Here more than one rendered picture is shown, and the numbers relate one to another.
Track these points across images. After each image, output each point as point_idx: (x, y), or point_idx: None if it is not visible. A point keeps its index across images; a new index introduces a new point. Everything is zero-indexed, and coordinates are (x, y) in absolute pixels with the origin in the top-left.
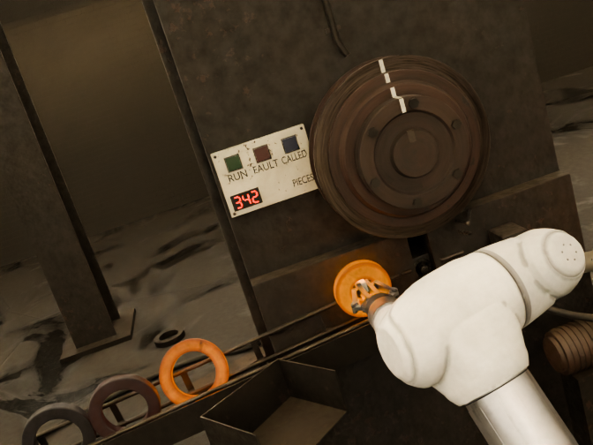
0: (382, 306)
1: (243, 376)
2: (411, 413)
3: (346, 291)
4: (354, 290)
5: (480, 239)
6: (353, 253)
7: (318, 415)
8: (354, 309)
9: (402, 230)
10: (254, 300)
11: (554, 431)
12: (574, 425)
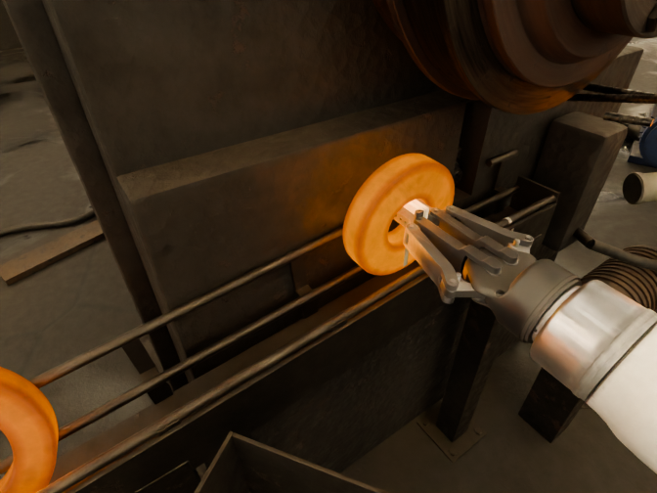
0: (638, 332)
1: (108, 459)
2: (373, 379)
3: (380, 227)
4: (417, 232)
5: (535, 134)
6: (378, 135)
7: None
8: (454, 294)
9: (522, 96)
10: (119, 219)
11: None
12: (547, 372)
